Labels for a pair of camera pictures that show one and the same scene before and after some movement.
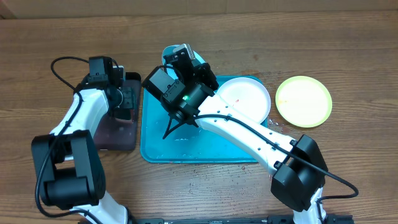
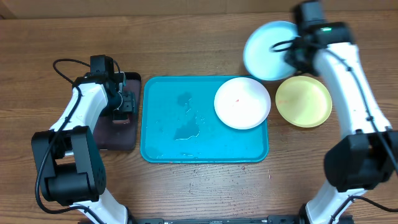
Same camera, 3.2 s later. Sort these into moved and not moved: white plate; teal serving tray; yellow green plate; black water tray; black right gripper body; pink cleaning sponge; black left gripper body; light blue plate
Moved: light blue plate; black right gripper body; pink cleaning sponge
Not moved: yellow green plate; black left gripper body; teal serving tray; black water tray; white plate
